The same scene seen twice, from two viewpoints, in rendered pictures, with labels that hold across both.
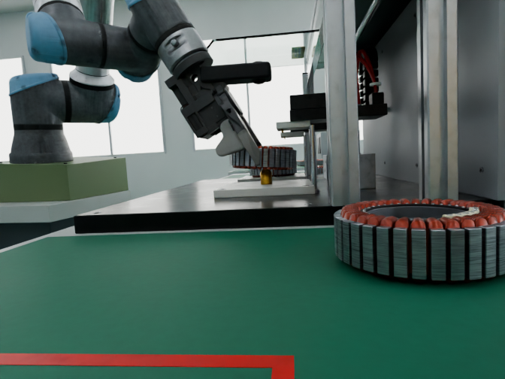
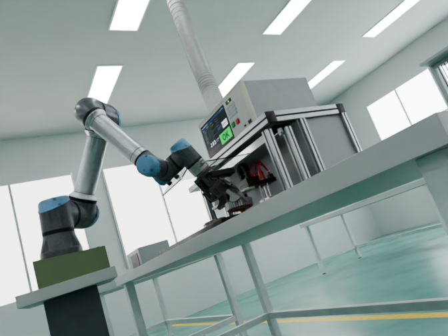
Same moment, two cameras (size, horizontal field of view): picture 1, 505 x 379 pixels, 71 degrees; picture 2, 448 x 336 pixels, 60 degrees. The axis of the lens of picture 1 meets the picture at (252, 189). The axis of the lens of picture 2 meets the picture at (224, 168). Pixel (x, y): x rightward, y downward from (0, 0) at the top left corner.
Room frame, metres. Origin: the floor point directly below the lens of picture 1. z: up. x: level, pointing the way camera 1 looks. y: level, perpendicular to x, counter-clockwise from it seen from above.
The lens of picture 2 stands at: (-0.58, 0.95, 0.65)
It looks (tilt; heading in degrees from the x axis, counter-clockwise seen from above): 13 degrees up; 321
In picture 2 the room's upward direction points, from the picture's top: 19 degrees counter-clockwise
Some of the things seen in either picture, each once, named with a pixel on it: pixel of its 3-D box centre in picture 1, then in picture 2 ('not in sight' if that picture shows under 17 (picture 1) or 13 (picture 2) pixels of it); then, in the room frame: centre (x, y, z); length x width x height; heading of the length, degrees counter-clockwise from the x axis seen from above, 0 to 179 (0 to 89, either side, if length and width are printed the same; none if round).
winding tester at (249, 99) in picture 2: not in sight; (257, 120); (0.66, -0.36, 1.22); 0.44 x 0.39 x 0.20; 174
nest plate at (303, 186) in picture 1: (266, 187); not in sight; (0.59, -0.02, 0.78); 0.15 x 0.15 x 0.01; 84
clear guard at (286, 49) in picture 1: (270, 65); (201, 175); (0.83, -0.06, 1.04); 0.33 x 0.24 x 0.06; 84
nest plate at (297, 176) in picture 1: (273, 178); not in sight; (0.83, -0.05, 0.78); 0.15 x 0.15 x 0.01; 84
